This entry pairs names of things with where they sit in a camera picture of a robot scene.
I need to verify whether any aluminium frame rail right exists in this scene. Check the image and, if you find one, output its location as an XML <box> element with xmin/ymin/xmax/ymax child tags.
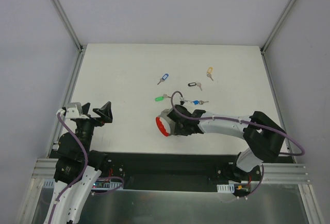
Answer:
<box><xmin>259</xmin><ymin>0</ymin><xmax>320</xmax><ymax>224</ymax></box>

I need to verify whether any key with blue rectangular tag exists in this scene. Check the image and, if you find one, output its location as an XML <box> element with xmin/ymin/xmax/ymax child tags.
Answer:
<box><xmin>157</xmin><ymin>73</ymin><xmax>169</xmax><ymax>85</ymax></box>

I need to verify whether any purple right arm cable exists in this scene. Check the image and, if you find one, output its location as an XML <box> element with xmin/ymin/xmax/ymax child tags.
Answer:
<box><xmin>171</xmin><ymin>91</ymin><xmax>305</xmax><ymax>204</ymax></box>

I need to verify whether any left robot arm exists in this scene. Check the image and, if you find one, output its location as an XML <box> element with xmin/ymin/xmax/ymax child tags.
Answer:
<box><xmin>44</xmin><ymin>101</ymin><xmax>113</xmax><ymax>223</ymax></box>

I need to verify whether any key with blue oval tag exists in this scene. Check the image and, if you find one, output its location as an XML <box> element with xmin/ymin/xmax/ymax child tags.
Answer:
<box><xmin>185</xmin><ymin>100</ymin><xmax>209</xmax><ymax>105</ymax></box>

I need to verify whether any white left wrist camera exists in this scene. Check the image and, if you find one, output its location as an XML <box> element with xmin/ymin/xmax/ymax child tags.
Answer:
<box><xmin>57</xmin><ymin>102</ymin><xmax>83</xmax><ymax>119</ymax></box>

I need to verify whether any key with green tag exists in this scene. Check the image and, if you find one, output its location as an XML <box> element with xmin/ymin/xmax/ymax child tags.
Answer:
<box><xmin>155</xmin><ymin>94</ymin><xmax>168</xmax><ymax>102</ymax></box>

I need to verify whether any key with black tag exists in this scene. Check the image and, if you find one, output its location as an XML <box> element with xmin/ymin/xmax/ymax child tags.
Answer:
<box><xmin>187</xmin><ymin>82</ymin><xmax>203</xmax><ymax>91</ymax></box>

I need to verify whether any aluminium frame rail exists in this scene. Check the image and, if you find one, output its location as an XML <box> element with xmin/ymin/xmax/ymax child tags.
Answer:
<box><xmin>18</xmin><ymin>0</ymin><xmax>87</xmax><ymax>223</ymax></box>
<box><xmin>259</xmin><ymin>0</ymin><xmax>320</xmax><ymax>224</ymax></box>

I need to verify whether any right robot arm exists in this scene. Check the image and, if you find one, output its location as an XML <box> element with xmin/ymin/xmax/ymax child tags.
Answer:
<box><xmin>156</xmin><ymin>105</ymin><xmax>285</xmax><ymax>182</ymax></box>

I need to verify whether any aluminium frame rail left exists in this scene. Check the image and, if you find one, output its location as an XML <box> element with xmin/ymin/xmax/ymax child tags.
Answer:
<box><xmin>18</xmin><ymin>0</ymin><xmax>87</xmax><ymax>223</ymax></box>

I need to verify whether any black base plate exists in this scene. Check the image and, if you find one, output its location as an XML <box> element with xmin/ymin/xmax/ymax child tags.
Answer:
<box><xmin>47</xmin><ymin>149</ymin><xmax>296</xmax><ymax>191</ymax></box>

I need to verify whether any red handled metal key organizer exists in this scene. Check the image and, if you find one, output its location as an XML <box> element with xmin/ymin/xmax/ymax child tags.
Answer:
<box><xmin>155</xmin><ymin>109</ymin><xmax>176</xmax><ymax>137</ymax></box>

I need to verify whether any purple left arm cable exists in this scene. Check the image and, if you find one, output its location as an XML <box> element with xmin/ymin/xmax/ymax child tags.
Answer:
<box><xmin>53</xmin><ymin>109</ymin><xmax>124</xmax><ymax>224</ymax></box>

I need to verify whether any key with yellow tag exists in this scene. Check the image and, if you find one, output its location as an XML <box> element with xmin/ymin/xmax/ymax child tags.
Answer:
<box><xmin>206</xmin><ymin>67</ymin><xmax>213</xmax><ymax>81</ymax></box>

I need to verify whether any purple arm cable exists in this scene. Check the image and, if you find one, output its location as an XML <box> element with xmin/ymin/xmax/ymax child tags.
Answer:
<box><xmin>53</xmin><ymin>109</ymin><xmax>124</xmax><ymax>224</ymax></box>
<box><xmin>171</xmin><ymin>91</ymin><xmax>305</xmax><ymax>204</ymax></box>

